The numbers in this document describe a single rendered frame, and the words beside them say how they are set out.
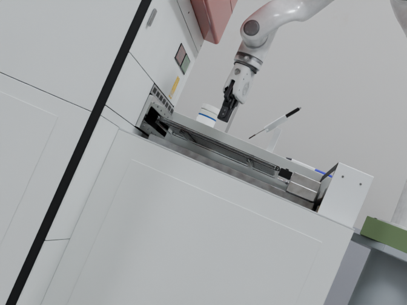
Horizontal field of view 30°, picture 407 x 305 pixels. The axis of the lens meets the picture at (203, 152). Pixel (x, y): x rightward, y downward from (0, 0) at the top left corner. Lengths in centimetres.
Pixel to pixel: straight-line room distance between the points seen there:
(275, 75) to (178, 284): 215
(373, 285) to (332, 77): 191
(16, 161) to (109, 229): 30
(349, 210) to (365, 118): 189
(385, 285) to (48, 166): 93
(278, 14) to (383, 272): 77
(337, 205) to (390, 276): 27
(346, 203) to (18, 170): 79
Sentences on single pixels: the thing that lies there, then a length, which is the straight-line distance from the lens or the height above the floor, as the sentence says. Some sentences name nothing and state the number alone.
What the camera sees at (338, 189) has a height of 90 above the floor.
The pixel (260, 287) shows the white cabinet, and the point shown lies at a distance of 185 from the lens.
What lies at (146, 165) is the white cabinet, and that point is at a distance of 187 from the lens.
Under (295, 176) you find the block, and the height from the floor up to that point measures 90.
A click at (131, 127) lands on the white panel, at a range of 203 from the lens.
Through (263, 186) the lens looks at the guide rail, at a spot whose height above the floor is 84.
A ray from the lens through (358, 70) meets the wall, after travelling 383.
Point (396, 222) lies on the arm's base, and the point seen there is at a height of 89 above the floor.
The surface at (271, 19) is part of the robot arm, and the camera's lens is 219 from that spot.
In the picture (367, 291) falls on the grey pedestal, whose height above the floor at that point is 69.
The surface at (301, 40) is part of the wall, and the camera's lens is 389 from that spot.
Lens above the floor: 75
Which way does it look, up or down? 3 degrees up
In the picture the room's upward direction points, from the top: 24 degrees clockwise
